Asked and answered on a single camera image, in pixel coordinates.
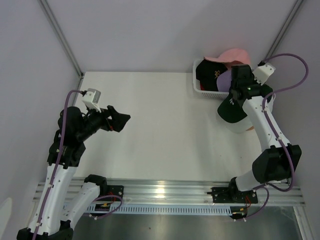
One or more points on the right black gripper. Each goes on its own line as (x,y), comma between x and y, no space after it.
(251,76)

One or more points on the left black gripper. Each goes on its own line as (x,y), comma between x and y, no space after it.
(118,121)

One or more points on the pink baseball cap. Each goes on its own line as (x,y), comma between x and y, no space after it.
(231,57)

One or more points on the dark green NY cap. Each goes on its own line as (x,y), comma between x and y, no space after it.
(230,111)

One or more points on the white NY baseball cap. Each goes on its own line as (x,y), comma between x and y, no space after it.
(240,126)

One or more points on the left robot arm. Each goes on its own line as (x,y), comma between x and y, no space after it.
(53,220)

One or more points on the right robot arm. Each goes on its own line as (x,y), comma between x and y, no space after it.
(279,158)

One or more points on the purple LA baseball cap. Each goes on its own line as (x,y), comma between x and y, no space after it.
(223,81)

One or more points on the white plastic basket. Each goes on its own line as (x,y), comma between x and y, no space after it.
(204,93)

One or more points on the black gold-logo cap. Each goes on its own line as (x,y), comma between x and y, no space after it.
(207,72)

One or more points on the wooden hat stand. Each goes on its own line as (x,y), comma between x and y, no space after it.
(251,128)

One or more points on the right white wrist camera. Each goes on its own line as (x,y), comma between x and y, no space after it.
(263,71)

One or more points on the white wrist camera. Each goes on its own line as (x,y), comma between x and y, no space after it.
(263,71)
(91,99)

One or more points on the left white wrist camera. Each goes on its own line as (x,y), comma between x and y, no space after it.
(91,99)

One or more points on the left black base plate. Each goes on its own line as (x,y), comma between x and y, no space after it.
(117,191)

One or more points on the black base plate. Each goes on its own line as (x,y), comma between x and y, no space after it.
(225,195)
(117,191)

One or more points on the right aluminium corner post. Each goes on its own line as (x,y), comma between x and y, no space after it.
(292,15)

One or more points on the aluminium corner post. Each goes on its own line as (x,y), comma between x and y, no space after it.
(292,15)
(52,20)

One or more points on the white slotted cable duct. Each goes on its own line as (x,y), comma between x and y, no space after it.
(149,209)

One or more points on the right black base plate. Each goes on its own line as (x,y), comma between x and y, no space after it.
(225,195)

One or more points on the aluminium mounting rail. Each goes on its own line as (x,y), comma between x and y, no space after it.
(170,192)

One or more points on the left aluminium corner post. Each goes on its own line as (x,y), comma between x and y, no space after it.
(52,20)

